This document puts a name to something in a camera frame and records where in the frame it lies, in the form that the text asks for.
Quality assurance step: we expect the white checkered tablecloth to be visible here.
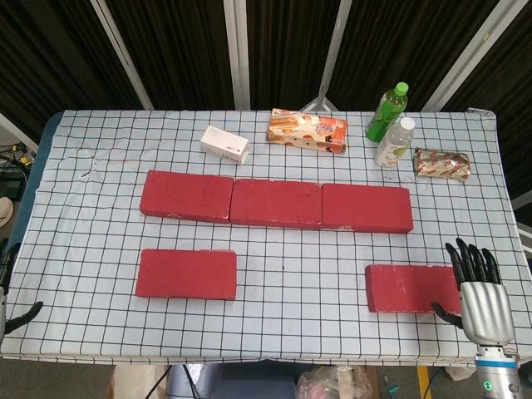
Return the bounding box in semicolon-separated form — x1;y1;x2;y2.
0;108;532;369

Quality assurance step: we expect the yellow post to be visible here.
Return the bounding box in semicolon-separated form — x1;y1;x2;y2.
417;366;431;399

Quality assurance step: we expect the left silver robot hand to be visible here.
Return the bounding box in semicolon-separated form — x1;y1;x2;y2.
0;243;44;337

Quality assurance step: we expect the clear plastic bag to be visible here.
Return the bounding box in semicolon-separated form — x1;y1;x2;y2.
295;365;375;399

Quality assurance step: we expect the green drink bottle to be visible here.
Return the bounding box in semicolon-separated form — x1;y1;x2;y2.
365;81;410;143

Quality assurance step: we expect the white pole with foot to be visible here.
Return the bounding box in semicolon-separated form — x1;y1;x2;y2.
299;0;354;112

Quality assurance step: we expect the white plastic bag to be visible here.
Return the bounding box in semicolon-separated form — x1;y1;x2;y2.
106;364;170;399

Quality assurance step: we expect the clear bottle white cap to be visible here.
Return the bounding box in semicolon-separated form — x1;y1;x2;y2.
373;116;416;168

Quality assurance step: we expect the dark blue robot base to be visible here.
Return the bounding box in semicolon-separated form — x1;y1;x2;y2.
165;363;298;399

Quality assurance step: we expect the blue table padding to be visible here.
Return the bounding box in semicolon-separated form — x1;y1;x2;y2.
3;111;63;261

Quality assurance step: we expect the red brick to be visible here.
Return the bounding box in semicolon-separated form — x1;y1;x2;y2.
135;249;238;301
364;264;463;313
140;170;234;224
229;178;324;231
321;183;415;235

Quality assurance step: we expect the beige hat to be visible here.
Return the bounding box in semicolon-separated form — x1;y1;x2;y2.
0;197;16;228

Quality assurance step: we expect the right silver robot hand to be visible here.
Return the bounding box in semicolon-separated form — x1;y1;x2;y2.
431;237;516;346

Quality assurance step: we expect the white cardboard box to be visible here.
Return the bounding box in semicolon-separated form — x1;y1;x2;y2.
199;126;251;166

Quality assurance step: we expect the dark pleated curtain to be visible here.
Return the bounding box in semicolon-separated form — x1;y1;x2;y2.
0;0;532;200

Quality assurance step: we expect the orange snack box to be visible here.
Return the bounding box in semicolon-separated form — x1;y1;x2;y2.
266;108;348;155

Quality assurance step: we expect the gold foil snack pack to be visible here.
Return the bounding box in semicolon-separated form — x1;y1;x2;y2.
412;147;472;183

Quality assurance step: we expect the white frame bar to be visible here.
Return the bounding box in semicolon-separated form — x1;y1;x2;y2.
0;111;41;153

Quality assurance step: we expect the white double frame pole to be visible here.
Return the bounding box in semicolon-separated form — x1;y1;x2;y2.
223;0;252;111

